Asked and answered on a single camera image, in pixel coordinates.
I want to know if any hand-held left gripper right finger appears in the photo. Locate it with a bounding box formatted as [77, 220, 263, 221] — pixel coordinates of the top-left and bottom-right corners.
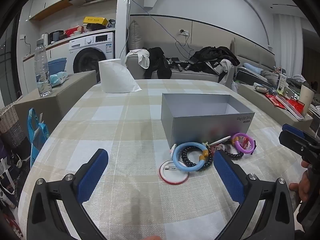
[213, 149, 295, 240]

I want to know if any clear water bottle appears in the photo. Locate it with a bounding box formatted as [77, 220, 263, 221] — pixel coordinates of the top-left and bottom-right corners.
[34, 38, 53, 97]

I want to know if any white grey garment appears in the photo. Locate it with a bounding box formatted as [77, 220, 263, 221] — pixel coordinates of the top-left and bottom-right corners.
[217, 59, 235, 85]

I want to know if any wet wipes pack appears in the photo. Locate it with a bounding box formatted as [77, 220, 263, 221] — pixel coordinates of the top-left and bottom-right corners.
[49, 71, 68, 87]

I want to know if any person's right hand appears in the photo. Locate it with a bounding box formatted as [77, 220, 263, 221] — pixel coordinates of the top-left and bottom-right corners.
[289, 160, 312, 203]

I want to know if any purple bangle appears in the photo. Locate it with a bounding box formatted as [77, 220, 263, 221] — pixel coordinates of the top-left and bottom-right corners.
[232, 133, 253, 153]

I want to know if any wicker basket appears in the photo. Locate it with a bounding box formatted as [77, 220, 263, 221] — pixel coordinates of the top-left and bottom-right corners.
[0, 102, 30, 150]

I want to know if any black rice cooker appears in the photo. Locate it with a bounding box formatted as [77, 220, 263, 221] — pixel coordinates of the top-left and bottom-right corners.
[49, 30, 64, 42]

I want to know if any red printed packet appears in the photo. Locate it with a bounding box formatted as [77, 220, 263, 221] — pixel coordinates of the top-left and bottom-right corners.
[265, 92, 304, 109]

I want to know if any black beaded bracelet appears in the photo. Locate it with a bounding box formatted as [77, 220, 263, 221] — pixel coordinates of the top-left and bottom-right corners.
[220, 148, 244, 161]
[181, 147, 213, 172]

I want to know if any blue plastic bag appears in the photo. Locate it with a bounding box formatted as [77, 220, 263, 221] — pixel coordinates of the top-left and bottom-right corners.
[27, 108, 50, 168]

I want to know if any white cloth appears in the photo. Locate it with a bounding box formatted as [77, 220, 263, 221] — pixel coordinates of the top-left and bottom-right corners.
[127, 49, 150, 69]

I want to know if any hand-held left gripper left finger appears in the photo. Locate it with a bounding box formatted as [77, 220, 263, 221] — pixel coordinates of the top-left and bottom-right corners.
[26, 148, 109, 240]

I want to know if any blue plastic basin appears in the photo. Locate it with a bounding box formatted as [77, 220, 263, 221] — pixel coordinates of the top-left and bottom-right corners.
[47, 58, 67, 74]

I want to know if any black clothes pile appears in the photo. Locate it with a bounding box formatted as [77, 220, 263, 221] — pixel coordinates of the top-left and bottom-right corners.
[186, 46, 240, 75]

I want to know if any grey pillow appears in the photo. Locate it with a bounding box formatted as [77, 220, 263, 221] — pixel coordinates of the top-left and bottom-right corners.
[127, 20, 143, 52]

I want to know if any white washing machine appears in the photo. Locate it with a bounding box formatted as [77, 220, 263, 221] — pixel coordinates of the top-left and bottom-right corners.
[69, 32, 115, 74]

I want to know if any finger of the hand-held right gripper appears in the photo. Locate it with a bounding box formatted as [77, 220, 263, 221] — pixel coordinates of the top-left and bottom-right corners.
[278, 131, 313, 159]
[282, 124, 320, 145]

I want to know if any round red-rimmed badge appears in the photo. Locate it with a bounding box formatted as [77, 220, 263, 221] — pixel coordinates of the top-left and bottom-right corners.
[159, 160, 190, 185]

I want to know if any white curtain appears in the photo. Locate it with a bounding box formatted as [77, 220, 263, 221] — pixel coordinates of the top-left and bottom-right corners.
[274, 12, 304, 80]

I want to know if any wall cabinet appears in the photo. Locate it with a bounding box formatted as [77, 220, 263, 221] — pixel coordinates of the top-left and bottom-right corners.
[29, 0, 93, 20]

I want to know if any light blue bangle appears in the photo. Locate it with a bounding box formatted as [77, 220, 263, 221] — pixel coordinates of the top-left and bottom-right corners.
[172, 142, 213, 172]

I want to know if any yellow cardboard box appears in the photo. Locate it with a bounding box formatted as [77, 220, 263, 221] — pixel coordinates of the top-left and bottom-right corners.
[83, 16, 109, 27]

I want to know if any white tissue roll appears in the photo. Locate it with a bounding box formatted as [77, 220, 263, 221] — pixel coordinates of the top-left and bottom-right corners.
[98, 58, 142, 94]

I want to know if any grey cardboard box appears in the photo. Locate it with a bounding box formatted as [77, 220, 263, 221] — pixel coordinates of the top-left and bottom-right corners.
[161, 93, 255, 143]

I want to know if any dark glass door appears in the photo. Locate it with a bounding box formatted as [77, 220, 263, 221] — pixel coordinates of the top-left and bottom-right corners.
[0, 17, 22, 108]

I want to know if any grey sofa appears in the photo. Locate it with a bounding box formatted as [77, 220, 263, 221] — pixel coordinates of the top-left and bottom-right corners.
[126, 40, 275, 88]

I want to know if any black jacket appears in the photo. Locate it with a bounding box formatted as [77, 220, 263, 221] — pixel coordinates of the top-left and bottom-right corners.
[144, 47, 173, 79]

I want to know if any beige low cabinet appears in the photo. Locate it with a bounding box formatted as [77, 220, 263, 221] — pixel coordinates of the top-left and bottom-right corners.
[14, 70, 97, 140]

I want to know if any checked tablecloth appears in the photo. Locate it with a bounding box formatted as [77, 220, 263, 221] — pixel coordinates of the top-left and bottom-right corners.
[19, 79, 313, 240]

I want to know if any beige side ledge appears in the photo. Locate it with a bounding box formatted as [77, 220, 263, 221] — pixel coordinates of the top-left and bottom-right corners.
[237, 84, 314, 130]

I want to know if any white hair clip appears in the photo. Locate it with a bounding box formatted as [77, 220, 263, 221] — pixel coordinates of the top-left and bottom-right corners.
[209, 136, 231, 146]

